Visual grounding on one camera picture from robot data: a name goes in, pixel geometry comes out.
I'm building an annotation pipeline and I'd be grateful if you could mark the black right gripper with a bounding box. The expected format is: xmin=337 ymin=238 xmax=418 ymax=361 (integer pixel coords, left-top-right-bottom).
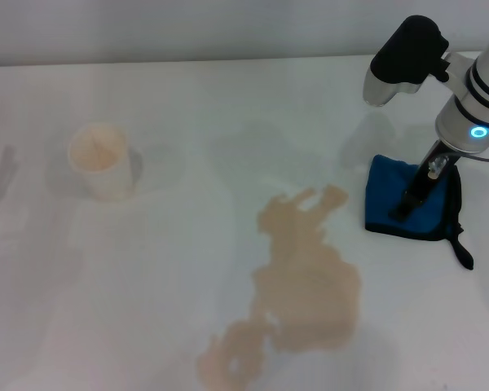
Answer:
xmin=387 ymin=138 xmax=460 ymax=223

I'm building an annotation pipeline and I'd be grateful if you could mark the blue rag with black trim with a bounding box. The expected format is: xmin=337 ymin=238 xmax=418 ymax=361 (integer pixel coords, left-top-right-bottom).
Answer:
xmin=364 ymin=153 xmax=475 ymax=270

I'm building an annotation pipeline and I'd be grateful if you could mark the white paper cup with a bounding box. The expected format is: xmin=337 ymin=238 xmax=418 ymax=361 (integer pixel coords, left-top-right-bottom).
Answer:
xmin=67 ymin=121 xmax=134 ymax=201

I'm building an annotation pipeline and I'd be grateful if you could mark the brown water stain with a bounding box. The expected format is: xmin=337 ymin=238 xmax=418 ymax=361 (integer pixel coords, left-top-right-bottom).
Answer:
xmin=197 ymin=183 xmax=362 ymax=390

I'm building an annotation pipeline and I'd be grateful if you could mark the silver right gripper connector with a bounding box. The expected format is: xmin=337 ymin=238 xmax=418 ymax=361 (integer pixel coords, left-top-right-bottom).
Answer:
xmin=427 ymin=156 xmax=449 ymax=181

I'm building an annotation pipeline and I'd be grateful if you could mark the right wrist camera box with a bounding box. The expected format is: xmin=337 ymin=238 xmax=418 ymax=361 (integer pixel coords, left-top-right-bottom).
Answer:
xmin=362 ymin=15 xmax=452 ymax=108

